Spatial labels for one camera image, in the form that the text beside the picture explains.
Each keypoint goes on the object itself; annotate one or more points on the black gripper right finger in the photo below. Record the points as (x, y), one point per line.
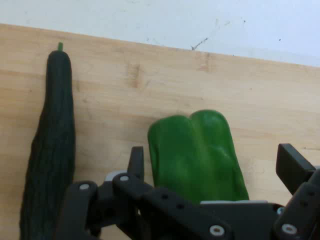
(295, 167)

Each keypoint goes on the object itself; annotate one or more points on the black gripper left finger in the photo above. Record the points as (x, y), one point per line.
(130, 200)

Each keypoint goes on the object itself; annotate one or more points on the green bell pepper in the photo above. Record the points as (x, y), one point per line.
(195, 155)

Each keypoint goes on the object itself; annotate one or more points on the dark green cucumber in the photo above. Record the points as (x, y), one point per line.
(52, 150)

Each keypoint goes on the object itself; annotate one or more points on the bamboo cutting board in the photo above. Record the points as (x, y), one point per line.
(150, 95)

